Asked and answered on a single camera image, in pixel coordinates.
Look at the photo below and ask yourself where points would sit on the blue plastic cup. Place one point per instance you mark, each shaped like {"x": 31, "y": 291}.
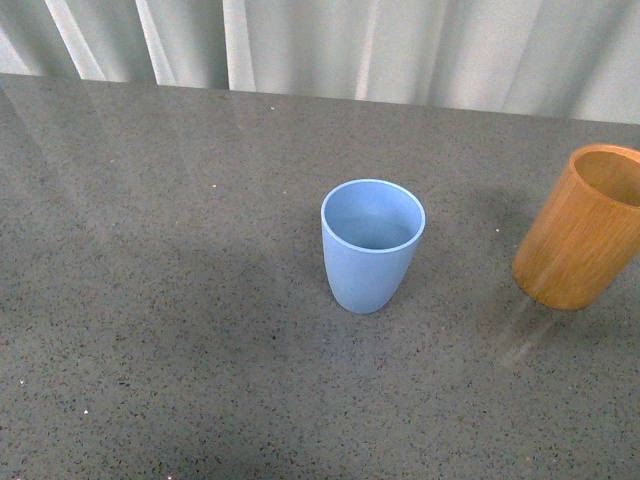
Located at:
{"x": 370, "y": 231}

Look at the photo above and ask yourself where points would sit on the bamboo chopstick holder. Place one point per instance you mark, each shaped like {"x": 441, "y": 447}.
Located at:
{"x": 586, "y": 232}

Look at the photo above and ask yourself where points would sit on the white curtain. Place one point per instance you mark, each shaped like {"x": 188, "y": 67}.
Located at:
{"x": 576, "y": 59}

